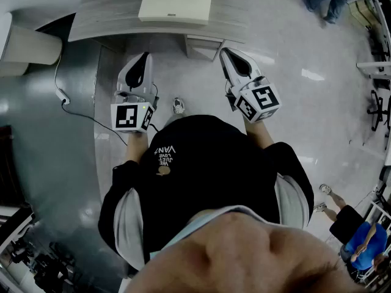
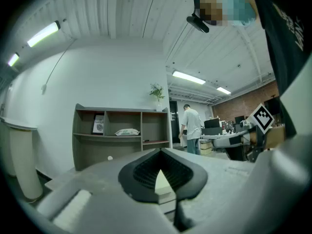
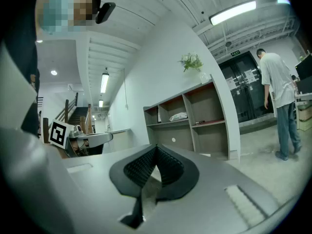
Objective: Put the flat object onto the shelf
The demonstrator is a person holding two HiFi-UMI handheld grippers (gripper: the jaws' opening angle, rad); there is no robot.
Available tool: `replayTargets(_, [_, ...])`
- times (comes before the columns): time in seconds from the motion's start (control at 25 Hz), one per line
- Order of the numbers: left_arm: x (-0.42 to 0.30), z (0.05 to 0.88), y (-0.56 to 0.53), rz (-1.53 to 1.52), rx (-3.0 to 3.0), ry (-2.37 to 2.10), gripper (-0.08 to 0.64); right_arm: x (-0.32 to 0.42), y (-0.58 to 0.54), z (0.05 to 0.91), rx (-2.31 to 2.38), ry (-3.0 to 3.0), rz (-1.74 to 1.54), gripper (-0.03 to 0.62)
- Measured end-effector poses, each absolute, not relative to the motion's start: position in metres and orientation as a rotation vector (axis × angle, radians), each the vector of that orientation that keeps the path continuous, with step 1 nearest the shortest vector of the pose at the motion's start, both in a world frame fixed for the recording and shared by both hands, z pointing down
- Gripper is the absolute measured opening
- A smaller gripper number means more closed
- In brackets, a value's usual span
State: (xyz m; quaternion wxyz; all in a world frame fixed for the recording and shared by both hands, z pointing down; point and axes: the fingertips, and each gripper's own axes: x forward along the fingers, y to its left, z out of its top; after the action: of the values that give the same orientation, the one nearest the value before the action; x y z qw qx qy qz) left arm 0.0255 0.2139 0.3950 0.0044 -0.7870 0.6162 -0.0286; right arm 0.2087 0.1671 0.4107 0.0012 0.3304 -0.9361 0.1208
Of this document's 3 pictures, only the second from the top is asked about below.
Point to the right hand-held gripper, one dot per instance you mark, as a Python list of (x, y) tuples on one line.
[(262, 118)]

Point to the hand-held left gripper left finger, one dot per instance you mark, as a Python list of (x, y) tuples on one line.
[(102, 177)]

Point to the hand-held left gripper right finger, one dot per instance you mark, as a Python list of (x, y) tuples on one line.
[(214, 177)]

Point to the grey wooden shelf unit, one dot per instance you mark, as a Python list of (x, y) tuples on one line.
[(122, 150)]

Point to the cream box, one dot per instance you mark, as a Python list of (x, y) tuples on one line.
[(162, 184)]

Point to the brown cardboard box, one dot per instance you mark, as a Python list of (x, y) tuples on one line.
[(276, 136), (206, 147)]

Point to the black monitor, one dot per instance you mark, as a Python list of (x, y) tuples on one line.
[(239, 120), (271, 106), (212, 123)]

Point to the ceiling tube light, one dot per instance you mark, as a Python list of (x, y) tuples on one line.
[(189, 77), (13, 60), (44, 34), (223, 90)]

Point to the white wet wipes packet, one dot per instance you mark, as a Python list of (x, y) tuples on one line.
[(127, 132)]

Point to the black door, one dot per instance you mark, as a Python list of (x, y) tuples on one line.
[(175, 123)]

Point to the white vase with green plant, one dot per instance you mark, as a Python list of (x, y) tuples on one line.
[(158, 94)]

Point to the person's black t-shirt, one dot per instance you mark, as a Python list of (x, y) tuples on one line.
[(287, 57)]

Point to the light blue face mask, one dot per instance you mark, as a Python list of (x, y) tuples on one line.
[(241, 8)]

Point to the person's face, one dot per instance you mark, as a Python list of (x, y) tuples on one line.
[(212, 6)]

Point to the black head camera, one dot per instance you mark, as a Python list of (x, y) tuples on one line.
[(198, 23)]

